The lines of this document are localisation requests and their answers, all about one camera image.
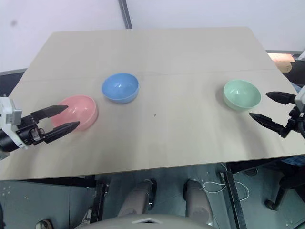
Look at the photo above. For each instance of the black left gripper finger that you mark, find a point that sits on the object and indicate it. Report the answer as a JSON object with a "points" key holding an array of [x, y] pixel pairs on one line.
{"points": [[62, 130], [51, 111]]}

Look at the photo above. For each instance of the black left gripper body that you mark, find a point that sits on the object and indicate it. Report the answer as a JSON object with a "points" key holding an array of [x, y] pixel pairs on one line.
{"points": [[28, 133]]}

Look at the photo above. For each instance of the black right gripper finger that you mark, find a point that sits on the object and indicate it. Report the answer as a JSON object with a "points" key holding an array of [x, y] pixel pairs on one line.
{"points": [[268, 121], [282, 97]]}

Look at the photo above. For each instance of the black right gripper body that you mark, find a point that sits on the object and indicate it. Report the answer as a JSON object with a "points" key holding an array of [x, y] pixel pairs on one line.
{"points": [[296, 119]]}

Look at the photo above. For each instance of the pink-red plastic bowl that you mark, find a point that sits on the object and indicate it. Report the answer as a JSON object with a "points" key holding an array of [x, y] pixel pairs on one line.
{"points": [[85, 114]]}

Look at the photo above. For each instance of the green plastic bowl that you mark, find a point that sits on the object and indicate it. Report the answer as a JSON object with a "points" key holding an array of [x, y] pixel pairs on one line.
{"points": [[241, 94]]}

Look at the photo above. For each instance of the black office chair base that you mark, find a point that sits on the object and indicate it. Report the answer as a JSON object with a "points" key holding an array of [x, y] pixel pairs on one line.
{"points": [[289, 186]]}

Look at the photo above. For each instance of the blue plastic bowl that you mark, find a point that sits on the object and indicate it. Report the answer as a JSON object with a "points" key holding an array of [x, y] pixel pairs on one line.
{"points": [[120, 87]]}

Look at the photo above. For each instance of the black table leg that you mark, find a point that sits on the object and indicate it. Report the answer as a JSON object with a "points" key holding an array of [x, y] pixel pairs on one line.
{"points": [[234, 195], [101, 198]]}

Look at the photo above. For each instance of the grey left robot leg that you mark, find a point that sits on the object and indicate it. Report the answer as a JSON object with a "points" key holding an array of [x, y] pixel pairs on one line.
{"points": [[135, 200]]}

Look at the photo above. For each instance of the grey robot leg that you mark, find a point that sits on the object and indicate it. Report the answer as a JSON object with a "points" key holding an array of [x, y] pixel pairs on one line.
{"points": [[197, 202], [135, 200]]}

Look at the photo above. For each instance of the grey right robot leg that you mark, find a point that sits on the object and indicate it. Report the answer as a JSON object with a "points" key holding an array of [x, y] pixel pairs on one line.
{"points": [[197, 202]]}

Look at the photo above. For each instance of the grey robot torso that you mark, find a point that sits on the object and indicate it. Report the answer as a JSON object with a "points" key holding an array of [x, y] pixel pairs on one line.
{"points": [[152, 221]]}

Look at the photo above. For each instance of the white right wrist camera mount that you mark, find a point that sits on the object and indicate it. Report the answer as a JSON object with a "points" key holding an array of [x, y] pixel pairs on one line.
{"points": [[300, 96]]}

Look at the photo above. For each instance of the grey wall pillar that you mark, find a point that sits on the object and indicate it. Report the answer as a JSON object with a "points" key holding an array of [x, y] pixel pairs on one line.
{"points": [[125, 13]]}

